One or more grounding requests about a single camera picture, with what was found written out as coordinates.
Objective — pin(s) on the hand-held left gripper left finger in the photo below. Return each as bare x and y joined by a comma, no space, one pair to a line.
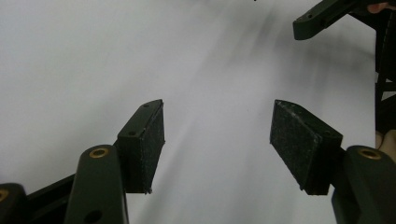
140,149

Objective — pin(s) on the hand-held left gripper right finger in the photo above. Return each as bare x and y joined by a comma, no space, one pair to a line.
299,146

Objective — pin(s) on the white paper sheet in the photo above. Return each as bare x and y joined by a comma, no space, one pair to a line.
124,56

